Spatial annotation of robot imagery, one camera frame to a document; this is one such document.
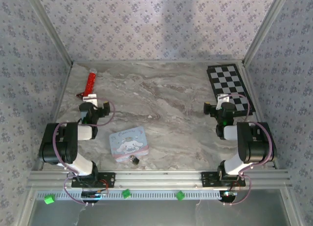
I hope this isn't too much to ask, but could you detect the cartoon dog tin box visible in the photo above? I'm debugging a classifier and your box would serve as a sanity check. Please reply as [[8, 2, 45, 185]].
[[109, 126, 150, 163]]

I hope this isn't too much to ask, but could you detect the red glitter microphone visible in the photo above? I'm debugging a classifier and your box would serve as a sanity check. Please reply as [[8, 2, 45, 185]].
[[83, 67, 98, 99]]

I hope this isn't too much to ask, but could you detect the black grey chessboard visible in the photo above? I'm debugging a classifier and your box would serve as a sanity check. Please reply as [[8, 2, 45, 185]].
[[206, 63, 257, 118]]

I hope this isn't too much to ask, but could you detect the grey metal panel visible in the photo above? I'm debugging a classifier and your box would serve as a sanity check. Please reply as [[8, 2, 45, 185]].
[[26, 201, 294, 226]]

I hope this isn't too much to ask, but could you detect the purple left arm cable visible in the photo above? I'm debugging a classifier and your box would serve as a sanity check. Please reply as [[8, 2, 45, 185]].
[[53, 98, 116, 207]]

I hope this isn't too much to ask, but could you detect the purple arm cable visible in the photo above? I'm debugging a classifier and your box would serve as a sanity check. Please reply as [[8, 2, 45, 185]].
[[53, 98, 116, 207], [221, 93, 275, 207]]

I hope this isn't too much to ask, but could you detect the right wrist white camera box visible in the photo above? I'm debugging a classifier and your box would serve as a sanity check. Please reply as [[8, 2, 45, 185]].
[[216, 93, 232, 109]]

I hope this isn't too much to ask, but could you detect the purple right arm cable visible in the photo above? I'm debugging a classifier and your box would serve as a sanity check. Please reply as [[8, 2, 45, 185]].
[[221, 93, 275, 207]]

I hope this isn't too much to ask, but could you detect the aluminium table side rail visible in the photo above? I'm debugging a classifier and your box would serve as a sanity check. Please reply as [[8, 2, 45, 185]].
[[30, 62, 74, 173], [242, 62, 281, 170]]

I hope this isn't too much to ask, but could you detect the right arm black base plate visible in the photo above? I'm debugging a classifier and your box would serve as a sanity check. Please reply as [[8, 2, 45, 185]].
[[201, 171, 246, 187]]

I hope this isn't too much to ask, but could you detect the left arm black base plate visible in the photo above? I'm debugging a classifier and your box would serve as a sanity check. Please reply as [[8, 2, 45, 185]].
[[70, 171, 116, 188]]

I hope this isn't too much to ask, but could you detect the long aluminium mounting rail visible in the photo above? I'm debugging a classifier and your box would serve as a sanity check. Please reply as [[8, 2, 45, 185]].
[[26, 170, 293, 189]]

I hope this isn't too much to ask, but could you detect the aluminium corner post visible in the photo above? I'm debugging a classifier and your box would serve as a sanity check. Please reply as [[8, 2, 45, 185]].
[[242, 0, 292, 67], [23, 0, 74, 67]]

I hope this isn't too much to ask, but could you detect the grey slotted cable duct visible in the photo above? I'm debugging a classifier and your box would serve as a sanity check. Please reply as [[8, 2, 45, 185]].
[[36, 189, 223, 202]]

